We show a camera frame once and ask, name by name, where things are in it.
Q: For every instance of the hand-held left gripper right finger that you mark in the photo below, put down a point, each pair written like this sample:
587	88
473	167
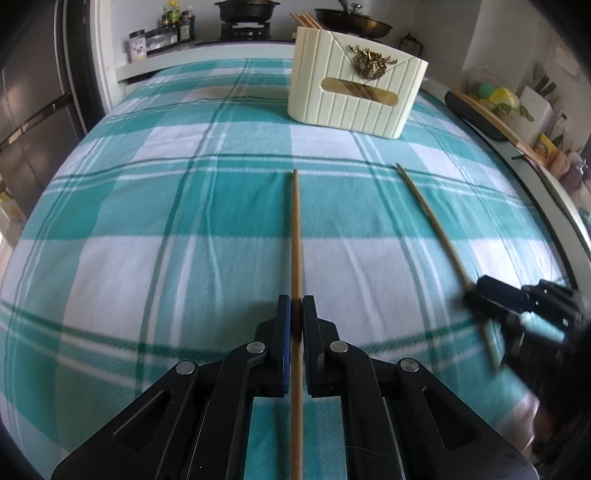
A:
305	341

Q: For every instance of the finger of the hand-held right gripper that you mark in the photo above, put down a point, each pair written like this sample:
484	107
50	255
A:
489	310
503	291

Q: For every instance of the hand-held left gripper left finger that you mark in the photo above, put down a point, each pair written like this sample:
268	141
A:
287	341

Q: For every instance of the bamboo chopstick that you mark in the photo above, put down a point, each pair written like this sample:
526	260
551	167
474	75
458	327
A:
296	230
295	19
312	21
304	20
432	221

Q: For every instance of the white ribbed utensil holder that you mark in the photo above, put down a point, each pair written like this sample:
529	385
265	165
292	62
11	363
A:
323	92

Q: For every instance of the person's right forearm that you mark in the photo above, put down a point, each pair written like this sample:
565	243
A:
528	420

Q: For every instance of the purple cup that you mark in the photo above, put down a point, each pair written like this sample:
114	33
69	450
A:
575	173

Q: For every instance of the pink cup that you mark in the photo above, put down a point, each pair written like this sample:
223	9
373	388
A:
560	165

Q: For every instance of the yellow packet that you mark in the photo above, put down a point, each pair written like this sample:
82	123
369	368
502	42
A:
546	148

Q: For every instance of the teal white plaid cloth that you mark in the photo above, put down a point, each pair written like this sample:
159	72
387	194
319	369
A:
184	230

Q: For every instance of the wooden cutting board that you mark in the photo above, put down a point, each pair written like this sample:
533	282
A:
503	127

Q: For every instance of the black oblong tray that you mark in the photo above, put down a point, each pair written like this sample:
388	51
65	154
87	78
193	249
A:
475	115

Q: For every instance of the white knife block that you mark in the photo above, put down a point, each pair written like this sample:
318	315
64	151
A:
535	113

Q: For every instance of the yellow green sponges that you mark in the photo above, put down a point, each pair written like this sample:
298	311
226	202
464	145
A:
504	98

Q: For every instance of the green sponge ball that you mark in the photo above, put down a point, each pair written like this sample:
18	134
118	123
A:
483	91

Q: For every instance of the black frying pan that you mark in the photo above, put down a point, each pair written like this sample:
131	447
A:
360	25

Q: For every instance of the gas stove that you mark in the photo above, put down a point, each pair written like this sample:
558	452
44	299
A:
244	32

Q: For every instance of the glass pan lid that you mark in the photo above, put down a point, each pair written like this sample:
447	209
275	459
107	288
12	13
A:
355	10

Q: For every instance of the white-labelled spice jar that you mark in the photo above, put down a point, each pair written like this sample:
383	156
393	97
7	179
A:
137	46

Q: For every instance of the dark sauce bottle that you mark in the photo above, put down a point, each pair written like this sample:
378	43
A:
187	25

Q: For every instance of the black clay pot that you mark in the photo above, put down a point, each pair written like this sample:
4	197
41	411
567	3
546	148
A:
247	11

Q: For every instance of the yellow-capped bottle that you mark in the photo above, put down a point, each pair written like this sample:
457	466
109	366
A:
173	14

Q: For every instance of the steel refrigerator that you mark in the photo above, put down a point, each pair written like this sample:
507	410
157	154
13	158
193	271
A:
37	92

